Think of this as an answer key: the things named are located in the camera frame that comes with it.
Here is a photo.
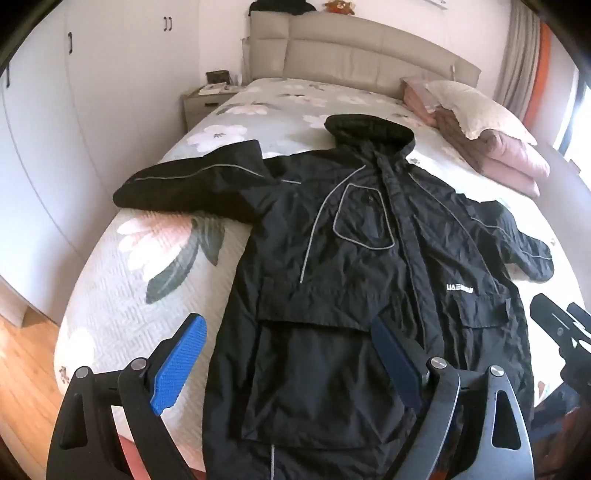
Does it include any bed with floral bedspread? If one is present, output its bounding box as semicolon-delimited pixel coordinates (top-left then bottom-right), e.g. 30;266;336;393
53;76;583;472

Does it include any beige nightstand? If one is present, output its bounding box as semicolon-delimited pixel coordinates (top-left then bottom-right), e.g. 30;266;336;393
181;83;246;136

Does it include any orange curtain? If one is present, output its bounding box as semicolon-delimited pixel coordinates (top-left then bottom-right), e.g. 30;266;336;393
524;22;554;136

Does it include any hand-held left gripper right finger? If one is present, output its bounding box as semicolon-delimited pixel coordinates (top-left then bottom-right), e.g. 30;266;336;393
370;316;537;480

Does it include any white wardrobe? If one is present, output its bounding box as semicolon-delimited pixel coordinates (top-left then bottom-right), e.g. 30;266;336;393
0;0;254;325

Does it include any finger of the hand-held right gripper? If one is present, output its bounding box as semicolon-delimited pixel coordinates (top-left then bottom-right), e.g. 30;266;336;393
567;302;591;334
529;293;583;358

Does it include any window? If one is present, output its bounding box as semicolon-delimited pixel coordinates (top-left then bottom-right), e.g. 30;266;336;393
551;59;591;163

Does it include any beige padded headboard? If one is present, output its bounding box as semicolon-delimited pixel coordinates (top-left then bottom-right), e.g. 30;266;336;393
249;10;482;100

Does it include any light pink folded blanket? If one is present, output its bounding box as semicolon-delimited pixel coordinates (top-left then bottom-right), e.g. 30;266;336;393
400;76;441;126

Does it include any pink pillow stack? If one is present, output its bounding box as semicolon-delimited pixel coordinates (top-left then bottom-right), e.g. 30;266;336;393
433;107;551;199

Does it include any beige curtain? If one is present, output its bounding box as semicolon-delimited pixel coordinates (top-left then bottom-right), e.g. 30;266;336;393
496;0;542;121

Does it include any dark cloth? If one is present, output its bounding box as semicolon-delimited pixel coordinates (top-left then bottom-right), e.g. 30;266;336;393
248;0;317;18

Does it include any black hooded jacket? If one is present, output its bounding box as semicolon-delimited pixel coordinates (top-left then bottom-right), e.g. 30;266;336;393
113;115;554;480

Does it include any cream pillow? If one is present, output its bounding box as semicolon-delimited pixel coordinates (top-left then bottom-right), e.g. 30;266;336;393
425;79;539;147

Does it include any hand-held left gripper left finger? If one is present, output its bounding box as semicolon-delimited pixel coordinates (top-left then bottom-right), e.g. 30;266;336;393
46;313;208;480

